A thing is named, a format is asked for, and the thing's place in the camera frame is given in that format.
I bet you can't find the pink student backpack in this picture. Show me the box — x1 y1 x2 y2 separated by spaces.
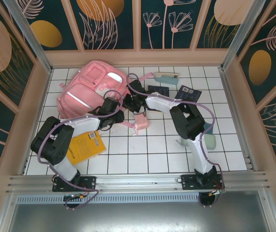
57 60 154 136

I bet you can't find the perforated grey cable duct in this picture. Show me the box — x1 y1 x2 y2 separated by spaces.
15 194 264 204

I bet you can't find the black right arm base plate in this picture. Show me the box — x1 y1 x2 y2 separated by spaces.
181 173 226 191

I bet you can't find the yellow paperback book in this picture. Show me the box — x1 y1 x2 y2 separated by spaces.
67 130 107 166

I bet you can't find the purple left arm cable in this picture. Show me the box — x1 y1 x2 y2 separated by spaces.
37 90 125 211

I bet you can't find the mint green pouch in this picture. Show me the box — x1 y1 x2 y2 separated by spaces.
175 134 217 151

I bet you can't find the aluminium side rail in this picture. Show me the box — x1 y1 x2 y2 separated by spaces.
219 67 259 172
19 69 54 176

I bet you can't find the dark blue notebook with codes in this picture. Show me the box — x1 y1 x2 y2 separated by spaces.
174 85 203 103

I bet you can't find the small pink box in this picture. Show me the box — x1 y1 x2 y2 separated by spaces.
134 113 149 131

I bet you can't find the aluminium mounting rail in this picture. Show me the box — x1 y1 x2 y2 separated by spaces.
6 171 271 194

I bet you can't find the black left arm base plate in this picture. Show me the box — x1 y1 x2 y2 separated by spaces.
52 175 97 193

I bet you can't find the teal blue pencil case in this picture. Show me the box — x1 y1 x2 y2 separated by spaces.
153 74 179 87

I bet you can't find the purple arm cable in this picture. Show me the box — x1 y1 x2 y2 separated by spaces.
126 72 226 208
37 90 125 211

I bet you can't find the aluminium corner post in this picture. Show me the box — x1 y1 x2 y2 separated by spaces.
3 0 54 74
220 0 272 71

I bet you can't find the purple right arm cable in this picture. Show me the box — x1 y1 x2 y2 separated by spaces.
126 72 226 208

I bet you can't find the white and blue stapler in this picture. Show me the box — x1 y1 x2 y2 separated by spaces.
154 72 179 79

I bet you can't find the grey metal sheet panel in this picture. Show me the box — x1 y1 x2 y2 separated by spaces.
0 190 276 232

